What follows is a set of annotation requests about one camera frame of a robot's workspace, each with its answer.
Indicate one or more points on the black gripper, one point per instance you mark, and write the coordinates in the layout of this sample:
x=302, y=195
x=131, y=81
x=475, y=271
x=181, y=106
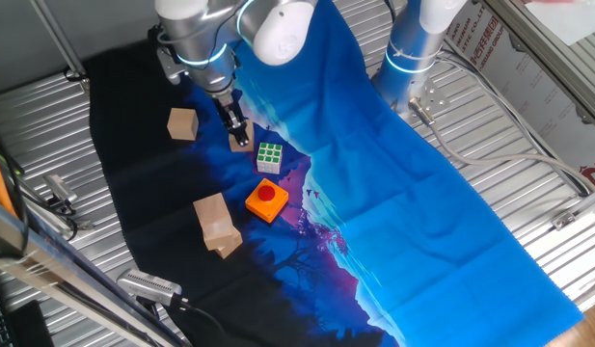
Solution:
x=228, y=108

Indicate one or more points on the plain wooden cube block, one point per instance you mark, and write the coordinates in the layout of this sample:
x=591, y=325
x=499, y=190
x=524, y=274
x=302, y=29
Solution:
x=232, y=249
x=219, y=233
x=236, y=143
x=210, y=209
x=182, y=124

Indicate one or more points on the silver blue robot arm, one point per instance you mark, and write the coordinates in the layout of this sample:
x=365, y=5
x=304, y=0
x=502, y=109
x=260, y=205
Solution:
x=200, y=29

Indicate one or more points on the green faced puzzle cube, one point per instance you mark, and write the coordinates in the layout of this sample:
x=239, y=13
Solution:
x=269, y=157

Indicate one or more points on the orange box with red button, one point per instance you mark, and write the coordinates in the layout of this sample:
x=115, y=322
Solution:
x=267, y=200

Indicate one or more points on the blue black landscape cloth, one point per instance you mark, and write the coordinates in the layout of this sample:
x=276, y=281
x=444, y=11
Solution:
x=398, y=217

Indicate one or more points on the thin metal pole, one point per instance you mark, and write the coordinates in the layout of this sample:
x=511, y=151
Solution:
x=58, y=38

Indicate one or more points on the black flat slab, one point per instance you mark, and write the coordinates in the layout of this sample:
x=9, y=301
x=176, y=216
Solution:
x=32, y=325

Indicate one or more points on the white panel with red print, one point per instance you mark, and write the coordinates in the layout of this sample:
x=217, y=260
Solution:
x=519, y=82

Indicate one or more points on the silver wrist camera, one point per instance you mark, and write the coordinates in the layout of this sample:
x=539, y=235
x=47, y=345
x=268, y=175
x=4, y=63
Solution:
x=167, y=65

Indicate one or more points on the silver ribbed depth camera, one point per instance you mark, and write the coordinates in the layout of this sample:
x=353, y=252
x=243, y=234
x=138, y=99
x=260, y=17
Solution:
x=150, y=286

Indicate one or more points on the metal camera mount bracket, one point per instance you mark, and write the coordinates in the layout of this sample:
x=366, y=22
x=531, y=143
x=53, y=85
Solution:
x=77, y=219

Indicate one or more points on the small silver camera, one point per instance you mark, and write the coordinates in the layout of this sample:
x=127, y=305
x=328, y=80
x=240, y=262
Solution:
x=61, y=188

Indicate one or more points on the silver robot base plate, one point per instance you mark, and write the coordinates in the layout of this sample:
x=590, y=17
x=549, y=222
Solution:
x=434, y=96

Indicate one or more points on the aluminium frame beam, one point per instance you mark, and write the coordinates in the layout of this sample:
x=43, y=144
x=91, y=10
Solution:
x=61, y=270
x=543, y=58

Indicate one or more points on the aluminium profile with bracket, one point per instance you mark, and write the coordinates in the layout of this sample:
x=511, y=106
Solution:
x=574, y=212

